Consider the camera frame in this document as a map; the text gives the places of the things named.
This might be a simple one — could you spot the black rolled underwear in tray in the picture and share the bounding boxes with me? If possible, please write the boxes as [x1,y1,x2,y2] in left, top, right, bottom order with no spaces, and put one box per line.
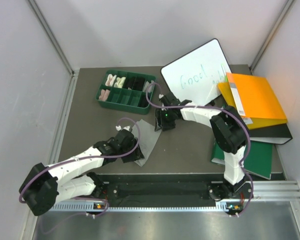
[123,76,146,91]

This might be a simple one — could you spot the aluminium frame rail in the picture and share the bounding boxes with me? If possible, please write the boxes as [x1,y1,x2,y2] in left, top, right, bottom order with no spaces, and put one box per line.
[26,0,75,75]

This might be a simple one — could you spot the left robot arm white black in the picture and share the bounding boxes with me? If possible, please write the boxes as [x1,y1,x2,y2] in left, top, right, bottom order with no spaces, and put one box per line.
[19,129,142,217]

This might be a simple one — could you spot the grey underwear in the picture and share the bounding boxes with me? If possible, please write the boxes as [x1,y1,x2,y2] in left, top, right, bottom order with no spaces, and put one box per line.
[135,119,162,167]

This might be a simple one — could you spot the green compartment tray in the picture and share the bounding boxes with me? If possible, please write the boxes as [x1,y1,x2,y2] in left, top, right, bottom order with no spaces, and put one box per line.
[95,69,157,115]

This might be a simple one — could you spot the grey rolled socks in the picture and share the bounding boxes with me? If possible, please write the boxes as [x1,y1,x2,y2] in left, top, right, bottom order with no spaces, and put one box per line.
[142,80,155,93]

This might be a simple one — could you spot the pink rolled socks bottom-left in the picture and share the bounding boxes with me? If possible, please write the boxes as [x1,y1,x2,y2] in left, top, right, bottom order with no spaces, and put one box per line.
[98,89,111,102]

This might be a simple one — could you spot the pink rolled socks top-left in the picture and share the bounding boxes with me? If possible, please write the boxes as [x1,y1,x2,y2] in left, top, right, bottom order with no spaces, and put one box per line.
[105,74,117,87]

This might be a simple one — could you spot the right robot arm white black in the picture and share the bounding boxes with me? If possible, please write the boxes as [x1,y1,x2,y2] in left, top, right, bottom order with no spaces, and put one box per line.
[149,92,251,198]

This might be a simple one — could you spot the green binder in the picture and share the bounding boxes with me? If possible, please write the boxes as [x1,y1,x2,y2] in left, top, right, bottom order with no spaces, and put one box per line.
[211,141,273,180]

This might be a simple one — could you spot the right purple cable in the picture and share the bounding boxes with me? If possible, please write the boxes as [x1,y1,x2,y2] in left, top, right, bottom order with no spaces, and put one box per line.
[145,82,254,217]

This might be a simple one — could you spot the white whiteboard black frame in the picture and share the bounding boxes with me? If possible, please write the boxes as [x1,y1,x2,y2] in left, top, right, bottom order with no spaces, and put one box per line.
[160,38,231,105]

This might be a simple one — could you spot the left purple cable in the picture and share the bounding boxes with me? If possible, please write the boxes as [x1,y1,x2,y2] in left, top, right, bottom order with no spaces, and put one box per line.
[18,117,142,218]

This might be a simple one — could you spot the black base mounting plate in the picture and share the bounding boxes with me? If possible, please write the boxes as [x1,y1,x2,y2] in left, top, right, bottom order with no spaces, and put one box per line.
[91,181,251,201]

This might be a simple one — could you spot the black underwear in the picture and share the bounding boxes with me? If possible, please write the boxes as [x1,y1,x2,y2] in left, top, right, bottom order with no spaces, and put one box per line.
[138,92,152,108]
[123,76,146,91]

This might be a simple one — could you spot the black binder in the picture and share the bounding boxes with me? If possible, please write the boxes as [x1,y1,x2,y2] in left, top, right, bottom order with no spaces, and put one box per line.
[224,104,293,146]

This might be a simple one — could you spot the orange binder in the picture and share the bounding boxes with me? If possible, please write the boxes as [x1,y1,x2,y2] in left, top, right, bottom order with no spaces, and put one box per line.
[217,72,288,130]

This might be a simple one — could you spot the purple cable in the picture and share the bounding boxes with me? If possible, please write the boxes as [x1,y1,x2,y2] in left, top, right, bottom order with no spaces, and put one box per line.
[18,117,142,218]
[145,82,254,217]

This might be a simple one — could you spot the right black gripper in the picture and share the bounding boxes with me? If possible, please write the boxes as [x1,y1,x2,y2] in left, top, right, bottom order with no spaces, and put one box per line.
[155,108,176,133]

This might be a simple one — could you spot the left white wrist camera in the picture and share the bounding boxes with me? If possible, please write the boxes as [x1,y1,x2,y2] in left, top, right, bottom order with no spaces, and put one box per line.
[115,125,132,132]

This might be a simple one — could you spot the white slotted cable duct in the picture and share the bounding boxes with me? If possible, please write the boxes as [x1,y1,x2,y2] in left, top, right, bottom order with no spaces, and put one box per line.
[50,201,240,212]

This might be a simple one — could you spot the cream rolled socks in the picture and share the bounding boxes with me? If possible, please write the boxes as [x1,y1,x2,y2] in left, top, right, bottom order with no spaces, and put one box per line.
[113,77,126,89]

